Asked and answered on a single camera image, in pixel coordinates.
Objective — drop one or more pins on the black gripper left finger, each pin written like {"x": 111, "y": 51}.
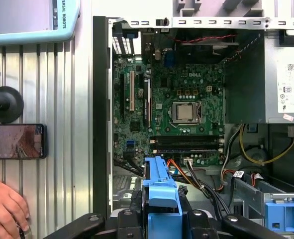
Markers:
{"x": 131, "y": 226}

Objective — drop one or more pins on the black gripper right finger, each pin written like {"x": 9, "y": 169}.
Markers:
{"x": 199, "y": 226}

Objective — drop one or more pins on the hard disk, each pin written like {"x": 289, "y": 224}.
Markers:
{"x": 161, "y": 199}

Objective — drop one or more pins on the person's hand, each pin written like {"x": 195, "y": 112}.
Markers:
{"x": 2, "y": 211}

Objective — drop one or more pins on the grey metal drive cage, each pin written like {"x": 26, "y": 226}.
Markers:
{"x": 251, "y": 191}

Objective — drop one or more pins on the installed RAM stick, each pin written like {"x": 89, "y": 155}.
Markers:
{"x": 186, "y": 150}

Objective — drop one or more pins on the silver CPU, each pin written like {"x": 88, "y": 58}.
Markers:
{"x": 185, "y": 112}

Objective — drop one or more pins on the black open PC case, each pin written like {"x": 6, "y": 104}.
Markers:
{"x": 100, "y": 99}

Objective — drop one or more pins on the black smartphone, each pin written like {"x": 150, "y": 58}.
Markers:
{"x": 15, "y": 142}

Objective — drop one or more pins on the green motherboard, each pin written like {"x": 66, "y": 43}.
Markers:
{"x": 186, "y": 82}

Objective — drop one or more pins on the grey power supply unit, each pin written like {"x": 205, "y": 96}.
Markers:
{"x": 246, "y": 87}

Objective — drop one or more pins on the black round stand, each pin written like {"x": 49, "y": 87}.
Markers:
{"x": 7, "y": 104}

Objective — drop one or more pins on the pale blue teach pendant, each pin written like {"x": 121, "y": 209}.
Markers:
{"x": 25, "y": 38}

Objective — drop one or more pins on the blue plastic drive bracket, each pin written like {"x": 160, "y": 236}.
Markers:
{"x": 286, "y": 219}

